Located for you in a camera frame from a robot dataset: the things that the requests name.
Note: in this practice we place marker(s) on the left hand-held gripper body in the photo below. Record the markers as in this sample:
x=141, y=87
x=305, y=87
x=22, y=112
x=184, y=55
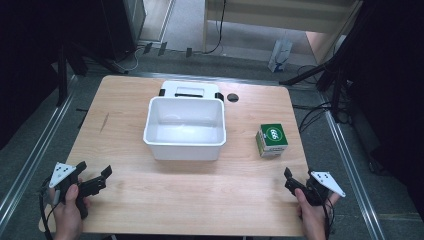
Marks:
x=61, y=173

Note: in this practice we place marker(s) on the white plastic storage bin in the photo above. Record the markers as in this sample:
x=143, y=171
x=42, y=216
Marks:
x=185, y=133

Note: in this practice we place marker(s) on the black metal stand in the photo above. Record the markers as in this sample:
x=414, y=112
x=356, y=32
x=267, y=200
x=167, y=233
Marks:
x=62, y=76
x=335, y=76

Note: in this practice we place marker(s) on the person's left hand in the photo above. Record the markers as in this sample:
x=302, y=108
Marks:
x=68, y=215

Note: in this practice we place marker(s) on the light wooden furniture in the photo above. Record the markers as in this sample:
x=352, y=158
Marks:
x=283, y=20

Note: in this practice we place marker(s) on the person's right hand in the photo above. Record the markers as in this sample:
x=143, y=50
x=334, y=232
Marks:
x=311, y=218

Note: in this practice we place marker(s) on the white paper bag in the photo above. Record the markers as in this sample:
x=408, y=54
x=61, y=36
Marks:
x=279, y=56

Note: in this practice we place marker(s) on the white bin lid black latches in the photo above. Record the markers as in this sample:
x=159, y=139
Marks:
x=170, y=88

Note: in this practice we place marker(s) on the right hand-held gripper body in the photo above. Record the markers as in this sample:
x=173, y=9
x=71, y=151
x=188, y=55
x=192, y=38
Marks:
x=316, y=190

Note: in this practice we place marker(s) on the green and white box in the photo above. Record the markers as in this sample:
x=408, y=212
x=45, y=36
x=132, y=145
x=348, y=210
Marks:
x=273, y=135

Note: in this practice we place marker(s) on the metal floor rail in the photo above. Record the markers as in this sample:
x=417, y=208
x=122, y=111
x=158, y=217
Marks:
x=36, y=153
x=353, y=166

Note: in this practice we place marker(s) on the dark cabinet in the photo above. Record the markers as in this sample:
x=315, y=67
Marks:
x=123, y=23

